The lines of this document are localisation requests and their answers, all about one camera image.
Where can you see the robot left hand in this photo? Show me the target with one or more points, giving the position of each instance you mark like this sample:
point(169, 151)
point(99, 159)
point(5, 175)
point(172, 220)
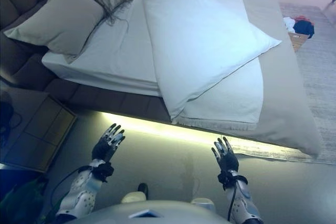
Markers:
point(103, 148)

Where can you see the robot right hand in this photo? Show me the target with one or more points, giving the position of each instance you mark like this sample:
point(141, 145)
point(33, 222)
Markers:
point(228, 159)

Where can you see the smooth white duvet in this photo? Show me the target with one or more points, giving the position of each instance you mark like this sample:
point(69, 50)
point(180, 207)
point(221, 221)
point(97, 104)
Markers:
point(199, 37)

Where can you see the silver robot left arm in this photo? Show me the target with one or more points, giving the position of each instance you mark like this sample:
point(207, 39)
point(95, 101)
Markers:
point(81, 192)

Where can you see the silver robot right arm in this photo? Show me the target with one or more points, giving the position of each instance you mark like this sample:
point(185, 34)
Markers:
point(242, 203)

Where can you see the robot left leg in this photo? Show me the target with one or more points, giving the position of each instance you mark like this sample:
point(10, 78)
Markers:
point(135, 196)

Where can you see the wooden nightstand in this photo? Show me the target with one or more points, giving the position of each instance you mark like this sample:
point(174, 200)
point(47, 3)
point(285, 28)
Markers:
point(42, 132)

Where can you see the grey robot torso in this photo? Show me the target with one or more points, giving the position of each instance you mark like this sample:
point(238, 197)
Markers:
point(170, 213)

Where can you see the beige bedspread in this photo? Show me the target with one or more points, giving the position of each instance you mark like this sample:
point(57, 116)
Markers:
point(283, 98)

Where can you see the green bag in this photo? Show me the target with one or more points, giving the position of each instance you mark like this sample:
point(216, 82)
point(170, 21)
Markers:
point(21, 203)

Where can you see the grey rug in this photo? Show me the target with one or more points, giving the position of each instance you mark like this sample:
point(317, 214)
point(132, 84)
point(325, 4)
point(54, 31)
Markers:
point(320, 77)

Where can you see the large beige pillow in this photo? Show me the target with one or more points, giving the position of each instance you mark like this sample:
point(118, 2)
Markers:
point(57, 22)

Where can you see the white garment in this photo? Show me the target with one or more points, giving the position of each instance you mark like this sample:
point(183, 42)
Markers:
point(288, 23)

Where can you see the dark blue garment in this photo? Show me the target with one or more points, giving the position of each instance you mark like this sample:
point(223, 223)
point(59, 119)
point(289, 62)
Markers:
point(304, 28)

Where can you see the red garment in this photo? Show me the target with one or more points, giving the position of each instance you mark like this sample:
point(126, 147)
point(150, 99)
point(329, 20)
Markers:
point(302, 18)

